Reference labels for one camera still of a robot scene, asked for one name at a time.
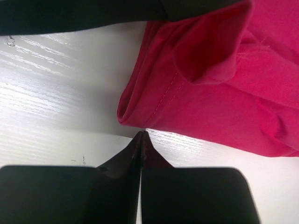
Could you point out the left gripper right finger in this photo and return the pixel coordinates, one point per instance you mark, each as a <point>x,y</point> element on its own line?
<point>171,195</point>

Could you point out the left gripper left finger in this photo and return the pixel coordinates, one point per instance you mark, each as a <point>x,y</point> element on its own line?
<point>107,194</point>

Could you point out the red t-shirt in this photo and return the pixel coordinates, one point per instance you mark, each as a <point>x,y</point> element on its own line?
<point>230,77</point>

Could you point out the folded black t-shirt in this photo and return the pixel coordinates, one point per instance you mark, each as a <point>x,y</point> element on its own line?
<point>33,17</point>

